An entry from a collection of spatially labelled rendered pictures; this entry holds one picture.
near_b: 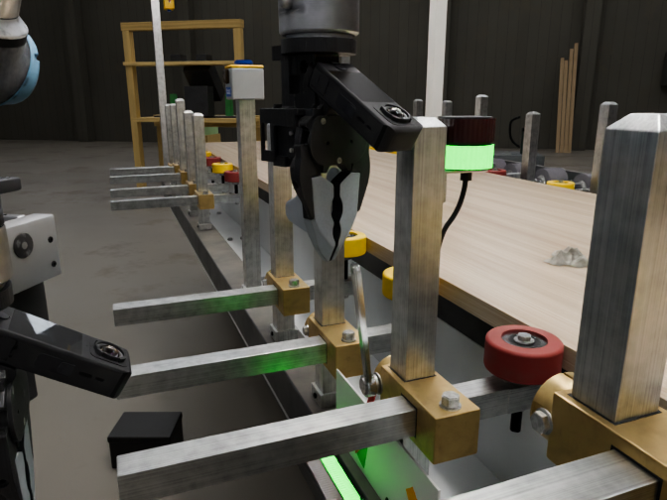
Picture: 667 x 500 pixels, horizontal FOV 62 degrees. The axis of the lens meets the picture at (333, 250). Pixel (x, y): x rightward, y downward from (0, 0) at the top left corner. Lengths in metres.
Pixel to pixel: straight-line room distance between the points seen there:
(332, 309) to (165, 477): 0.39
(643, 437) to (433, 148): 0.30
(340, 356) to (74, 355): 0.40
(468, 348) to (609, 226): 0.56
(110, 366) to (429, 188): 0.32
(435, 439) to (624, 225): 0.29
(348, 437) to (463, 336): 0.39
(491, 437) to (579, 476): 0.55
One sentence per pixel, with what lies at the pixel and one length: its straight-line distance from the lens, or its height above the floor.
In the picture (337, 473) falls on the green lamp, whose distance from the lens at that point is 0.75.
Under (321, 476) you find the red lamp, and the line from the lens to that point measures 0.74.
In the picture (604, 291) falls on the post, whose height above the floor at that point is 1.05.
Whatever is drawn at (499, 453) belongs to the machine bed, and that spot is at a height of 0.66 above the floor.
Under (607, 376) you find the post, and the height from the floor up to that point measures 1.00.
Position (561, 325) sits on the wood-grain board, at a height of 0.90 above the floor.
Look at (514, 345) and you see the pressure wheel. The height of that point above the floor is 0.90.
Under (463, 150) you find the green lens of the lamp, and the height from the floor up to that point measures 1.11.
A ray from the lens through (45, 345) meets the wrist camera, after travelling 0.46.
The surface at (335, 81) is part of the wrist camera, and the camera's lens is 0.50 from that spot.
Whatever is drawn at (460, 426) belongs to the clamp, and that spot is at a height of 0.86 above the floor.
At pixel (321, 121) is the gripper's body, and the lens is 0.52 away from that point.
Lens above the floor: 1.16
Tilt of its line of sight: 15 degrees down
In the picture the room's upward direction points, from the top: straight up
